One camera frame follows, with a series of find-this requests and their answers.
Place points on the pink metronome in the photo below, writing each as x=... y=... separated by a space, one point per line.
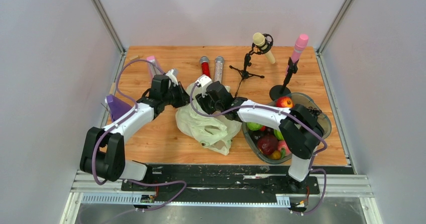
x=154 y=67

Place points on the black tripod microphone stand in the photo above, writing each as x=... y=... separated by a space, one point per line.
x=244 y=73

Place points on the black round-base microphone stand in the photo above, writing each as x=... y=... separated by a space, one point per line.
x=282 y=90

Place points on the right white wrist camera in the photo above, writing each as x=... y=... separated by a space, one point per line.
x=203 y=82

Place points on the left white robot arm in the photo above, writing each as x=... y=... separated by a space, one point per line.
x=103 y=153

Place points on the pink peach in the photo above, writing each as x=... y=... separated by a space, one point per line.
x=283 y=149

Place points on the dark red fruit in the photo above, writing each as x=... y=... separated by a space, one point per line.
x=267 y=144

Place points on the grey transparent fruit basket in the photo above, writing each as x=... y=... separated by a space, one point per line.
x=322 y=126

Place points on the pale green plastic bag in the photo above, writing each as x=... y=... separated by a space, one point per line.
x=214 y=133

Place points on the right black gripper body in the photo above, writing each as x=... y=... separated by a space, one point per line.
x=208 y=105

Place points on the green fruit from bag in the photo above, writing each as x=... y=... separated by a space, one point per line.
x=254 y=126

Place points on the black grape bunch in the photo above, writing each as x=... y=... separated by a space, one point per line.
x=315 y=112

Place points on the cream microphone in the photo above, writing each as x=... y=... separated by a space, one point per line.
x=264 y=43

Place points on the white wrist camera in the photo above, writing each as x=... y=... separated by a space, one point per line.
x=203 y=82
x=172 y=75

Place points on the wooden strip on rail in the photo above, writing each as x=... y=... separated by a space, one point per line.
x=112 y=88

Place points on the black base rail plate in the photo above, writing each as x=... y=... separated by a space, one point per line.
x=225 y=183

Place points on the red glitter microphone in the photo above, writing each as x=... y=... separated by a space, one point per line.
x=205 y=69

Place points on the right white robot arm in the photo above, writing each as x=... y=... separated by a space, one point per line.
x=302 y=132

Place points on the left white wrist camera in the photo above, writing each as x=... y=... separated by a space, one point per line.
x=172 y=75

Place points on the red yellow apple from bag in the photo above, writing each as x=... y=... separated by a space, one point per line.
x=284 y=102

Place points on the orange yellow fruit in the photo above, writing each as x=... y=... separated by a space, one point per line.
x=276 y=155

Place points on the silver glitter microphone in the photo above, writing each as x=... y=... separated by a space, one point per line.
x=219 y=64

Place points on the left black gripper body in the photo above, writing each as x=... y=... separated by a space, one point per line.
x=174 y=96

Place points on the dark purple plum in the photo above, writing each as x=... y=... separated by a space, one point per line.
x=256 y=135

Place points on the pink microphone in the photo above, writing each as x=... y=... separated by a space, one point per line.
x=299 y=46

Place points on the purple metronome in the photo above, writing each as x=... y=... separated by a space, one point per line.
x=117 y=107

